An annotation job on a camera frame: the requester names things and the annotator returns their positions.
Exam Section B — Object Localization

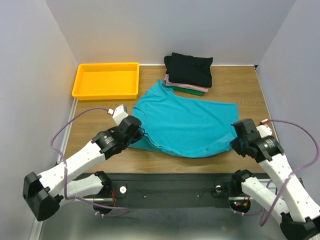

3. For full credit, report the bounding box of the aluminium frame rail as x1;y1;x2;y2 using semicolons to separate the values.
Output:
29;98;78;240

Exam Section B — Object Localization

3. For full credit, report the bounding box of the folded black t shirt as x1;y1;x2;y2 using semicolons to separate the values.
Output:
164;52;214;88

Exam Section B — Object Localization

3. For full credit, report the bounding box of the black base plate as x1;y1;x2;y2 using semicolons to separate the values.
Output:
51;172;292;210

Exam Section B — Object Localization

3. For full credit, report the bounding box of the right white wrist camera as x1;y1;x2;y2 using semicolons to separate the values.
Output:
256;119;273;138

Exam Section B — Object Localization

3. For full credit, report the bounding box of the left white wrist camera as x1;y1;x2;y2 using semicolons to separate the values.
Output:
107;104;129;126

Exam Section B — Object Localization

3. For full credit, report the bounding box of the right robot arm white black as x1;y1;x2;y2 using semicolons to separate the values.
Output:
230;118;320;240

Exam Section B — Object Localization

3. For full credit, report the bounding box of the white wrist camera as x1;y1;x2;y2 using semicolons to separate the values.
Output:
107;104;129;126
256;119;273;138

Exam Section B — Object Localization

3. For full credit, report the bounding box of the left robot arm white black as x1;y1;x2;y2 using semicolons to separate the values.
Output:
22;115;144;222

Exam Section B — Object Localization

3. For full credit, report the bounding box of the teal t shirt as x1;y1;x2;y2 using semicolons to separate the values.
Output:
130;79;239;158

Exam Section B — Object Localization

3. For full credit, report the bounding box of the yellow plastic tray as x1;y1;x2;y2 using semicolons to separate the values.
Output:
71;62;140;101

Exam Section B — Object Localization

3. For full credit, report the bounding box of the folded lavender t shirt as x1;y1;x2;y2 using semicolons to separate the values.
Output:
163;74;169;84

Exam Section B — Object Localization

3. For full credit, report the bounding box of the folded green t shirt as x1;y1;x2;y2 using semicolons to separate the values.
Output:
171;86;204;96

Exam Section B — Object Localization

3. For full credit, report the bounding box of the folded pink t shirt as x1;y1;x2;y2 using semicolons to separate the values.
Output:
165;81;209;93

